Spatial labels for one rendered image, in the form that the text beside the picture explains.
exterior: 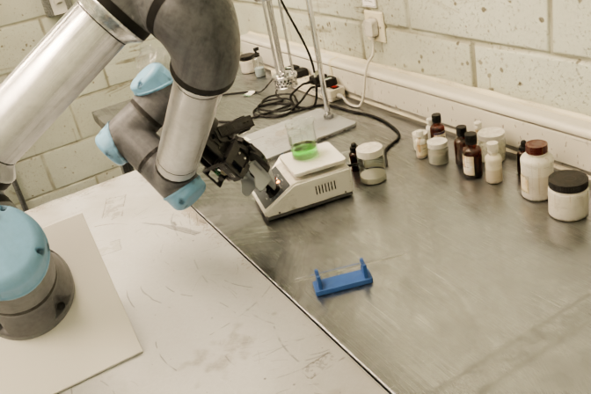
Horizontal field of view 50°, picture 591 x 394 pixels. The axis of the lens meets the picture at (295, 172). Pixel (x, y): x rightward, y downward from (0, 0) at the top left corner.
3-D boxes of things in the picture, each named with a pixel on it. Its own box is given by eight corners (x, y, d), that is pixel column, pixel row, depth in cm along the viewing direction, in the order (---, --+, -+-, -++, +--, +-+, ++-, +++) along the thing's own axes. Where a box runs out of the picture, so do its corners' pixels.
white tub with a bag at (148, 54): (176, 94, 234) (160, 36, 225) (193, 100, 222) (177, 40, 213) (141, 106, 227) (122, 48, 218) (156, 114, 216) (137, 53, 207)
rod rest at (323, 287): (317, 297, 108) (313, 280, 107) (313, 286, 111) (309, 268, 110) (374, 282, 109) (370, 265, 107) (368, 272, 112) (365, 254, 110)
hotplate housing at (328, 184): (267, 223, 134) (259, 190, 131) (252, 199, 146) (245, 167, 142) (364, 193, 138) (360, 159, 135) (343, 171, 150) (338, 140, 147)
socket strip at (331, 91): (331, 103, 194) (329, 89, 192) (272, 80, 227) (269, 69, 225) (346, 97, 196) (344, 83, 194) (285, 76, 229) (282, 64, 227)
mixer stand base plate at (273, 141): (261, 164, 162) (260, 160, 162) (229, 144, 179) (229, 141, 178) (358, 125, 174) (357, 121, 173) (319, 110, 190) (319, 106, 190)
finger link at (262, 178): (267, 206, 133) (237, 178, 129) (275, 185, 136) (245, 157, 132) (278, 202, 131) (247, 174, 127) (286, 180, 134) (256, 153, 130)
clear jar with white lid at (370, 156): (383, 186, 140) (379, 152, 136) (357, 186, 142) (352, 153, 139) (390, 173, 145) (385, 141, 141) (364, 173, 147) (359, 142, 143)
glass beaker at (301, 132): (297, 167, 136) (290, 130, 133) (287, 157, 142) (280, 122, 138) (327, 156, 138) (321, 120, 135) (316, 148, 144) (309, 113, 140)
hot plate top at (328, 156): (294, 178, 133) (293, 174, 132) (278, 158, 143) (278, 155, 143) (347, 162, 135) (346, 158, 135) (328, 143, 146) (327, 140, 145)
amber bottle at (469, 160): (477, 169, 139) (474, 127, 135) (486, 176, 135) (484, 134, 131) (461, 173, 138) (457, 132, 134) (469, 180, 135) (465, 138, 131)
